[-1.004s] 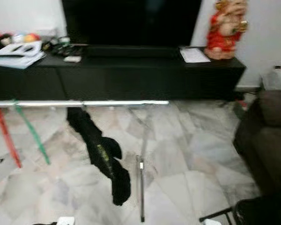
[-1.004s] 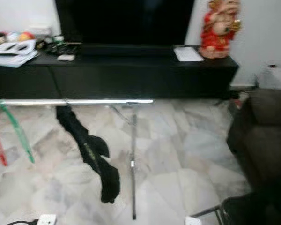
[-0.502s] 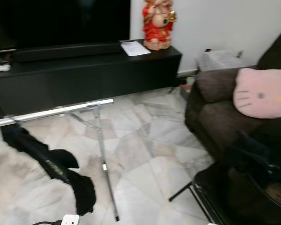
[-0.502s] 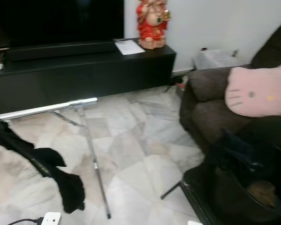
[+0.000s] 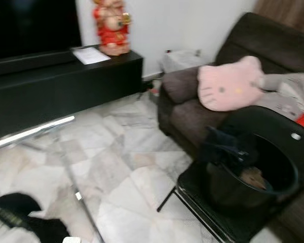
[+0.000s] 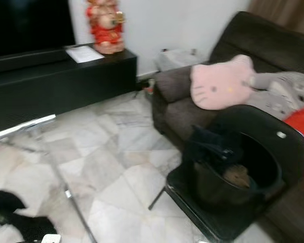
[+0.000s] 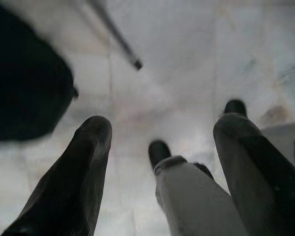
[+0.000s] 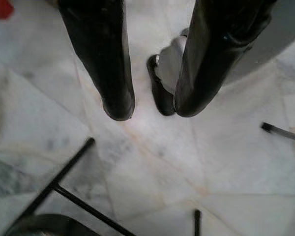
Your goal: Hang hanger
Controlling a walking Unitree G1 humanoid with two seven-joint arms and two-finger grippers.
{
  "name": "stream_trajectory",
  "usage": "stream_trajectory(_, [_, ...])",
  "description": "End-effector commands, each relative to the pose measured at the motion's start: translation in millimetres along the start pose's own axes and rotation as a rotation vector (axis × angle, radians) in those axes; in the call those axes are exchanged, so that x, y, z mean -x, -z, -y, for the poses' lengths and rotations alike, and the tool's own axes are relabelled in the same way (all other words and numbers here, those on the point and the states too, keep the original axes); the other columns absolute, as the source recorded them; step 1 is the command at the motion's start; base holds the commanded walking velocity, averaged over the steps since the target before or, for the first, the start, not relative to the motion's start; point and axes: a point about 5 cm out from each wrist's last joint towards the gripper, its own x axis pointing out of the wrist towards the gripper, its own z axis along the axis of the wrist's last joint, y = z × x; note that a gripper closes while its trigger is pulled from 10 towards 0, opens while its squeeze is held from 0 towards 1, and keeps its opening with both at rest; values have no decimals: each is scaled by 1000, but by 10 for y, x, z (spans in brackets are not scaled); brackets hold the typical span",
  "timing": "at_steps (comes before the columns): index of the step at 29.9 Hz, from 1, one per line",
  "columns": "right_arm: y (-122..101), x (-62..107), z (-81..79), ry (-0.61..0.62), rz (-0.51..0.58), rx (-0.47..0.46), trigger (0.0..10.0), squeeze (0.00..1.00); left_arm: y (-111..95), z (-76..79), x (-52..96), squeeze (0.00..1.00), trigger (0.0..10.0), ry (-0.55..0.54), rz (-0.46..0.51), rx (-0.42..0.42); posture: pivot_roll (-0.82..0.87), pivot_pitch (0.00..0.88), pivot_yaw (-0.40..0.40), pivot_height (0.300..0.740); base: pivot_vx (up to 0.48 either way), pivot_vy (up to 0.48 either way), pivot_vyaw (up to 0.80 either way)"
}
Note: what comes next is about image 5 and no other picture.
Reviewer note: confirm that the navy shirt red collar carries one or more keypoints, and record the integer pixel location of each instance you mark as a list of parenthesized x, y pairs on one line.
[(225, 147)]

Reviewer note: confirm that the large grey Totoro plush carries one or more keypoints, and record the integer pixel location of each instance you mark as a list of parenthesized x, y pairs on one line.
[(289, 88)]

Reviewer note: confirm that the pink cat face pillow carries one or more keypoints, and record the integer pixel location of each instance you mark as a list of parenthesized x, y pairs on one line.
[(228, 86)]

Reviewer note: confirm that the dark brown fabric sofa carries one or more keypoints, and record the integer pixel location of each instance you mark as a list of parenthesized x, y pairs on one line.
[(192, 111)]

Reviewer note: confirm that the side table lace cloth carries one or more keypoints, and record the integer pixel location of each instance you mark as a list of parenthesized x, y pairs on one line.
[(180, 61)]

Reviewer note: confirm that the red Buddha statue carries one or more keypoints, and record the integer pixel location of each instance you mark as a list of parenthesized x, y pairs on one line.
[(111, 28)]

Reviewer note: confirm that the white paper sheet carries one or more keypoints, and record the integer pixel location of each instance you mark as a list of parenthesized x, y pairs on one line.
[(91, 54)]

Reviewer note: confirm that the black TV console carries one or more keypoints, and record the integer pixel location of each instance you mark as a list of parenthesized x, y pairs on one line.
[(55, 96)]

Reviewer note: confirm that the silver metal clothes rack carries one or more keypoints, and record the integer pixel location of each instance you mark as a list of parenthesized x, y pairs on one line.
[(35, 130)]

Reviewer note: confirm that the black soundbar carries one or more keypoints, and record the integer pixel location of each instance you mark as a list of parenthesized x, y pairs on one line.
[(30, 63)]

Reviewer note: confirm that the black television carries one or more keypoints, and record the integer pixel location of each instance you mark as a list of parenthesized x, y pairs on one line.
[(30, 25)]

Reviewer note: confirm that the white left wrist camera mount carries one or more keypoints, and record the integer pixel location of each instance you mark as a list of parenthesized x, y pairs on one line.
[(71, 240)]

